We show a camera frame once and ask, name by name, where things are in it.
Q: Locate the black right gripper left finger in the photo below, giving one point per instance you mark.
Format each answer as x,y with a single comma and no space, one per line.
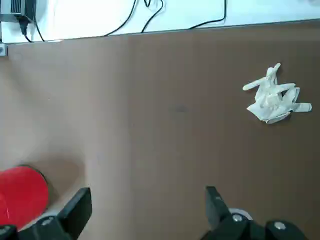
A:
72,215

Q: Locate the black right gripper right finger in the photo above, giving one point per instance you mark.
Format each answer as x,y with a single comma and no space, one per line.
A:
220,217

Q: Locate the red push-button trash can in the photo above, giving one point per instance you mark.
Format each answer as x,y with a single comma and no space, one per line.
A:
22,190

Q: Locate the white disposable gloves bundle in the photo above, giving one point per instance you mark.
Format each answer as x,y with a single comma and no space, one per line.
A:
270,100

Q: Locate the ribbed black power supply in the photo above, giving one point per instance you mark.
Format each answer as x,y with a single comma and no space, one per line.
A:
17,6

